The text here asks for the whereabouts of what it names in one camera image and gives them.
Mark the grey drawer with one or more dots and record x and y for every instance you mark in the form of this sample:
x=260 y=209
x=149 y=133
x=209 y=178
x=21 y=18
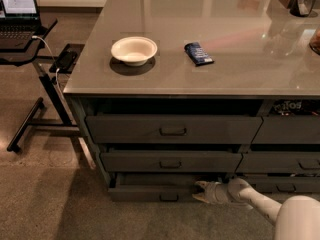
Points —
x=175 y=129
x=280 y=162
x=289 y=130
x=157 y=187
x=170 y=161
x=296 y=185

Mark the white bowl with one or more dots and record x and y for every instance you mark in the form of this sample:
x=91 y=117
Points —
x=134 y=51

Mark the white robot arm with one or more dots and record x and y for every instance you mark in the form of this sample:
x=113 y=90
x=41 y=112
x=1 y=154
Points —
x=297 y=218

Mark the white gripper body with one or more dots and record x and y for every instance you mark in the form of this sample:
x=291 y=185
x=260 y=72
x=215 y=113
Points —
x=214 y=192

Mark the black laptop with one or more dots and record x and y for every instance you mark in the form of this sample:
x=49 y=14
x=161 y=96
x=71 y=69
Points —
x=19 y=21

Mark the chips bag in drawer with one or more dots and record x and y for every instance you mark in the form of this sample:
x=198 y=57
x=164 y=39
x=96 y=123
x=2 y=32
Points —
x=296 y=107

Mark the blue snack bar packet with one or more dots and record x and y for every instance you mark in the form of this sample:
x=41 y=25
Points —
x=197 y=54

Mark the brown round object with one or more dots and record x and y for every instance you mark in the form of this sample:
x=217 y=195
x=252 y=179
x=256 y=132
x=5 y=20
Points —
x=315 y=42

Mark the grey drawer cabinet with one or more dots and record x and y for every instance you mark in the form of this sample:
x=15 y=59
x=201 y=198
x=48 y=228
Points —
x=170 y=92

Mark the dark glass jar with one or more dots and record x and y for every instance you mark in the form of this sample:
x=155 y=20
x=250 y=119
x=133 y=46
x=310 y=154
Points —
x=305 y=0

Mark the black phone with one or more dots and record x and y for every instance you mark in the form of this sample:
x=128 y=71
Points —
x=66 y=59

